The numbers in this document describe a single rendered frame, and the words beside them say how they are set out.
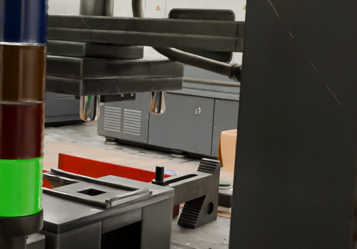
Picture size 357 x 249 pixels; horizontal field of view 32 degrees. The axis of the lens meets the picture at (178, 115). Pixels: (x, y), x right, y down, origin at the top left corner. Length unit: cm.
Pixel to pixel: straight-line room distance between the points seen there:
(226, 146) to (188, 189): 226
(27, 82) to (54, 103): 741
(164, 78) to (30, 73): 34
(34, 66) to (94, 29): 25
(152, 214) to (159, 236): 4
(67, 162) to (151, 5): 538
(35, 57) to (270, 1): 20
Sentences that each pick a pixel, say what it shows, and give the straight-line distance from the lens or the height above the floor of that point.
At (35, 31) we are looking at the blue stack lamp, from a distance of 38.
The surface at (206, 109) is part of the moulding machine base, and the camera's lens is 593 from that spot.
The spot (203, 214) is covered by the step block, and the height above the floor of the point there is 92.
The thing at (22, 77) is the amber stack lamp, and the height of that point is 114.
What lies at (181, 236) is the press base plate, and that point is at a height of 90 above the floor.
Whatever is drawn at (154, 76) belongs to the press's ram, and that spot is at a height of 112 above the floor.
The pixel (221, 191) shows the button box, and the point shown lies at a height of 93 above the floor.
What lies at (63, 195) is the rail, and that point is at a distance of 69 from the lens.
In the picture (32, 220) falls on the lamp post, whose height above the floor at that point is 105.
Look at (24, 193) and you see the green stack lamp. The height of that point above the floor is 106.
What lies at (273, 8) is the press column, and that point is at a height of 119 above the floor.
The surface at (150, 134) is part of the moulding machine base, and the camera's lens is 637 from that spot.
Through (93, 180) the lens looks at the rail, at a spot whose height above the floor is 99.
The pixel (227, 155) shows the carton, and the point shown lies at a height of 61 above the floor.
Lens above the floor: 116
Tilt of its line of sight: 7 degrees down
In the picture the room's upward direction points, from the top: 3 degrees clockwise
